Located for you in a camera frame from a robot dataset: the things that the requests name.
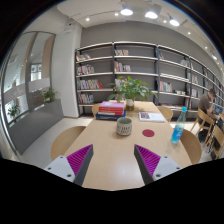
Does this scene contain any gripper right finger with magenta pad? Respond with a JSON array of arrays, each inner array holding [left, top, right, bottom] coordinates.
[[134, 144, 182, 185]]

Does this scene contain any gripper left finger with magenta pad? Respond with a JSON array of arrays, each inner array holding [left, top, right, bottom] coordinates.
[[45, 144, 93, 186]]

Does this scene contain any blue plastic water bottle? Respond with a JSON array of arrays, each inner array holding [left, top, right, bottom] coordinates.
[[171, 107, 187, 143]]

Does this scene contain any wooden chair front left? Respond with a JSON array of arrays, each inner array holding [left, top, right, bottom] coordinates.
[[51, 126, 85, 160]]

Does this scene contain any red round coaster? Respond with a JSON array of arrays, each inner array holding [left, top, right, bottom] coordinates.
[[142, 129, 155, 137]]

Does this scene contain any wooden chair front right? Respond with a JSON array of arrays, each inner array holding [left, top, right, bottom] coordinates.
[[180, 129, 202, 164]]

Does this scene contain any open white magazine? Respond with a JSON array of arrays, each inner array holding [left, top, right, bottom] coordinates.
[[139, 112, 165, 122]]

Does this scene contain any grey-green ceramic cup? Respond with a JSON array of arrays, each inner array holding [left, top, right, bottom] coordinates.
[[116, 117, 132, 136]]

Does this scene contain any wooden chair back right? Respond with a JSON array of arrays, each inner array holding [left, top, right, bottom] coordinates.
[[158, 106, 173, 122]]

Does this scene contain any dark blue bottom book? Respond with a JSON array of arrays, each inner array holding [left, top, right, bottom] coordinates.
[[96, 110, 126, 121]]

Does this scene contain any wooden chair back left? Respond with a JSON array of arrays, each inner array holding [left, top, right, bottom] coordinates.
[[92, 103, 101, 117]]

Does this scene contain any red middle book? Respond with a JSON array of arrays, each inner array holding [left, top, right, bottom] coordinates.
[[98, 107, 124, 116]]

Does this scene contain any wooden folding chair of person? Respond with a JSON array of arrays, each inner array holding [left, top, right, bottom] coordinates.
[[192, 109, 214, 142]]

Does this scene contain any pink top book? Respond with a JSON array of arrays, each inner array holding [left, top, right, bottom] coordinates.
[[99, 101, 124, 109]]

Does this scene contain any wooden folding chair far right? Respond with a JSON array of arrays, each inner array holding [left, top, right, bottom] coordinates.
[[209, 126, 224, 160]]

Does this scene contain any potted plant by window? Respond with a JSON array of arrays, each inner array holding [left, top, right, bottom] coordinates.
[[43, 88, 58, 103]]

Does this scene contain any green potted plant on table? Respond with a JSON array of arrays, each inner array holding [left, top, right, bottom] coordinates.
[[107, 76, 157, 111]]

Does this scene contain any potted plant far left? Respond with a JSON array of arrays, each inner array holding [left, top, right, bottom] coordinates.
[[8, 105, 20, 119]]

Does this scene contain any seated person in brown shirt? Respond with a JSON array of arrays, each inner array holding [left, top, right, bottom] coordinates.
[[198, 88, 216, 116]]

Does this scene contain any large grey bookshelf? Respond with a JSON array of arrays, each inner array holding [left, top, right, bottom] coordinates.
[[75, 41, 224, 118]]

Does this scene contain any ceiling spotlight right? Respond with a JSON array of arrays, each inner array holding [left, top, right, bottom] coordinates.
[[168, 14, 180, 27]]

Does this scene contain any ceiling spotlight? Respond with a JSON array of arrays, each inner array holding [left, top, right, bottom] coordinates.
[[168, 14, 180, 27], [145, 11, 158, 19], [120, 8, 133, 16]]

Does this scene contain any ceiling spotlight middle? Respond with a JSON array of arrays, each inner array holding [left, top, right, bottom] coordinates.
[[145, 11, 158, 19]]

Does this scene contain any ceiling spotlight left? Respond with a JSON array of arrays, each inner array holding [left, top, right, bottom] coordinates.
[[120, 8, 133, 16]]

